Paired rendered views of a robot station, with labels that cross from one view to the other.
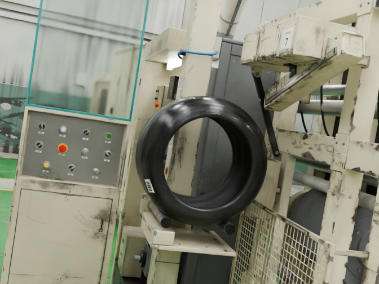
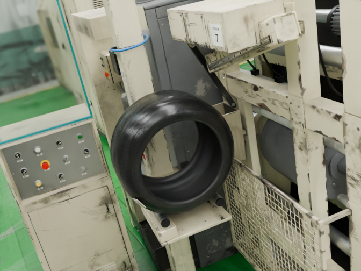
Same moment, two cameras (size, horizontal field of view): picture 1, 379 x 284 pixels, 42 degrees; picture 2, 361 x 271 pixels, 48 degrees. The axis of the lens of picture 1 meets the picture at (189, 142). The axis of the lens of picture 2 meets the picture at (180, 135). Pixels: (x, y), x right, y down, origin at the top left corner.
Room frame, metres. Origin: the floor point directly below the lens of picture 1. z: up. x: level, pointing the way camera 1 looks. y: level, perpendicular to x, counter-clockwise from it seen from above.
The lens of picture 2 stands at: (0.46, -0.03, 1.94)
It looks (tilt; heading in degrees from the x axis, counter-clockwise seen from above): 22 degrees down; 357
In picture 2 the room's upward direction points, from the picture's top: 12 degrees counter-clockwise
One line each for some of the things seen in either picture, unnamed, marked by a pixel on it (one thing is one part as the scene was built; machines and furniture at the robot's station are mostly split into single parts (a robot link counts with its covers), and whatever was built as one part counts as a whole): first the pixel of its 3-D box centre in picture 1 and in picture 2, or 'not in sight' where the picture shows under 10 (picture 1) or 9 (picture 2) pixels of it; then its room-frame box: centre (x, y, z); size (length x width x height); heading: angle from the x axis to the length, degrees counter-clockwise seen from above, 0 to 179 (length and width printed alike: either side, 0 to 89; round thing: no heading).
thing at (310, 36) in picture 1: (290, 48); (218, 22); (2.17, -0.37, 1.71); 0.61 x 0.25 x 0.15; 14
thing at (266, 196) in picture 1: (255, 185); (223, 134); (2.53, -0.37, 1.05); 0.20 x 0.15 x 0.30; 14
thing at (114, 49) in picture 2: (197, 54); (129, 44); (2.47, 0.03, 1.66); 0.19 x 0.19 x 0.06; 14
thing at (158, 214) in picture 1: (159, 213); (154, 206); (2.19, 0.08, 0.90); 0.35 x 0.05 x 0.05; 14
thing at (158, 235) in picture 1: (157, 227); (157, 216); (2.19, 0.08, 0.83); 0.36 x 0.09 x 0.06; 14
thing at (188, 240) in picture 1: (185, 238); (184, 213); (2.23, -0.05, 0.80); 0.37 x 0.36 x 0.02; 104
